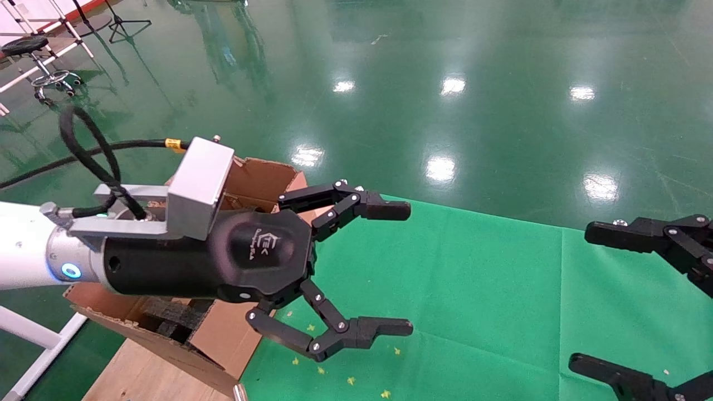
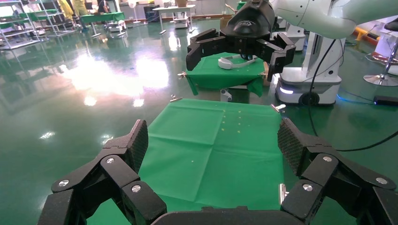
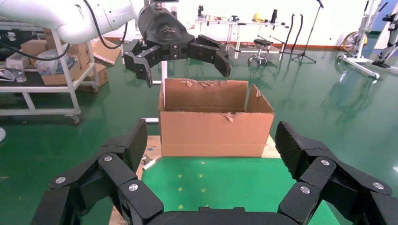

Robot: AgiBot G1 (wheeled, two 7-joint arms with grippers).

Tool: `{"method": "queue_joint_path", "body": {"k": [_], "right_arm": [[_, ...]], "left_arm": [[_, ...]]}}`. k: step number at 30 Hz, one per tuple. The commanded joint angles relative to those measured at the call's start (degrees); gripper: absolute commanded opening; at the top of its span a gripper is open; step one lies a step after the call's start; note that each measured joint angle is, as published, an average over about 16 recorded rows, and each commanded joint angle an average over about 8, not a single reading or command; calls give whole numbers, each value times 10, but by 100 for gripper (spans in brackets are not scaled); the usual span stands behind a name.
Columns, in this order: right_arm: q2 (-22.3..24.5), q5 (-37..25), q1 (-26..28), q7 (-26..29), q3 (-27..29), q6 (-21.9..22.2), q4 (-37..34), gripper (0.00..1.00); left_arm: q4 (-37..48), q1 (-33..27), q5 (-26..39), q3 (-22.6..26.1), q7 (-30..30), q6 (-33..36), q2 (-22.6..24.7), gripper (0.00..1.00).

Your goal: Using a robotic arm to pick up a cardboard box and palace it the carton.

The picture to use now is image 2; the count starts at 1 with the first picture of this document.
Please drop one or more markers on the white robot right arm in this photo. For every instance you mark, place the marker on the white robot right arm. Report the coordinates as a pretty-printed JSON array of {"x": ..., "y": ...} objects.
[{"x": 311, "y": 15}]

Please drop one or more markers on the person in yellow clothes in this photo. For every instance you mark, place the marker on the person in yellow clothes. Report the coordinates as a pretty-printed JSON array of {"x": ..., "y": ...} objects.
[
  {"x": 80, "y": 6},
  {"x": 66, "y": 7}
]

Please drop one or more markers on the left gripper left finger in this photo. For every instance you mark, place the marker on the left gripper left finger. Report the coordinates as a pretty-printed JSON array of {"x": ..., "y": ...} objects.
[{"x": 102, "y": 192}]

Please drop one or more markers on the brown cardboard box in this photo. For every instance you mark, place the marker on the brown cardboard box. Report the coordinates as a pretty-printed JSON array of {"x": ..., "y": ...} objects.
[{"x": 225, "y": 22}]

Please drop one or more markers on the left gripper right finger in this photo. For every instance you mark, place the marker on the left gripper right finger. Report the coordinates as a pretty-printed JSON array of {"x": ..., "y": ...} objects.
[{"x": 335, "y": 186}]

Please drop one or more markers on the metal shelf rack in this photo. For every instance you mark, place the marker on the metal shelf rack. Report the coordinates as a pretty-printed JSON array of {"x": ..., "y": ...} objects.
[
  {"x": 53, "y": 12},
  {"x": 6, "y": 26}
]

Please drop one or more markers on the orange floor barrier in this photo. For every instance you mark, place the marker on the orange floor barrier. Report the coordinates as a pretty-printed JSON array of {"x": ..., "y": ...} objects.
[{"x": 362, "y": 32}]

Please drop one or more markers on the white headset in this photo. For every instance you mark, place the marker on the white headset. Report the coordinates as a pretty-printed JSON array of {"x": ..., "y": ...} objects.
[{"x": 225, "y": 63}]

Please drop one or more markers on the black stool chrome base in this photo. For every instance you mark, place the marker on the black stool chrome base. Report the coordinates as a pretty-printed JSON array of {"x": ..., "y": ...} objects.
[{"x": 381, "y": 80}]

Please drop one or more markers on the far green cloth table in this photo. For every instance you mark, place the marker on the far green cloth table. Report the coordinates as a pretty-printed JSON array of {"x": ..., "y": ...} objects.
[{"x": 217, "y": 77}]

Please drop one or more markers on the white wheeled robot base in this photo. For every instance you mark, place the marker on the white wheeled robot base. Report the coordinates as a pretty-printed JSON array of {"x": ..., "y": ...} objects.
[{"x": 311, "y": 84}]

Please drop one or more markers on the green table cloth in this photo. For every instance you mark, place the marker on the green table cloth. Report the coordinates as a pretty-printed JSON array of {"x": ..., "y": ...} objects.
[{"x": 211, "y": 155}]

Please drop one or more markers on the black box on floor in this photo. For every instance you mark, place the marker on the black box on floor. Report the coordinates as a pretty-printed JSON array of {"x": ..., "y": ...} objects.
[{"x": 385, "y": 101}]

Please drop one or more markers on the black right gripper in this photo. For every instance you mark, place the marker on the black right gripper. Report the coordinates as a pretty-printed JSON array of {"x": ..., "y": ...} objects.
[{"x": 248, "y": 21}]

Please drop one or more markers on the white long table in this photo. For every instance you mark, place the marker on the white long table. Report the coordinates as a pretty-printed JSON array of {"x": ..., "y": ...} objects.
[{"x": 174, "y": 8}]

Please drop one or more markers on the white wheeled machine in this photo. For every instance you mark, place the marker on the white wheeled machine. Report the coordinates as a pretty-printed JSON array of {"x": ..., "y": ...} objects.
[{"x": 181, "y": 23}]

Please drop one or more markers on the silver metal clamp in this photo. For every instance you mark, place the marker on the silver metal clamp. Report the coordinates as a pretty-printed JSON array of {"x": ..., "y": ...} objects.
[
  {"x": 182, "y": 74},
  {"x": 282, "y": 194},
  {"x": 175, "y": 99},
  {"x": 277, "y": 107}
]

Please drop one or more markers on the white table leg caster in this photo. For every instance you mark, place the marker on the white table leg caster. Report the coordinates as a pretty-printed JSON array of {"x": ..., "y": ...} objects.
[{"x": 226, "y": 94}]

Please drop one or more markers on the long green covered table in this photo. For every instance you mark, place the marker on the long green covered table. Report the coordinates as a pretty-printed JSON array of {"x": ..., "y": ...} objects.
[{"x": 102, "y": 17}]

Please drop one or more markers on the white standing fan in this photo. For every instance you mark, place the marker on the white standing fan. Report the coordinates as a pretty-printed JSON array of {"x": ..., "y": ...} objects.
[{"x": 132, "y": 3}]

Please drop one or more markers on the black bin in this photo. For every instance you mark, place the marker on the black bin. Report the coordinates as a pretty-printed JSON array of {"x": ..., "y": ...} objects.
[{"x": 152, "y": 14}]

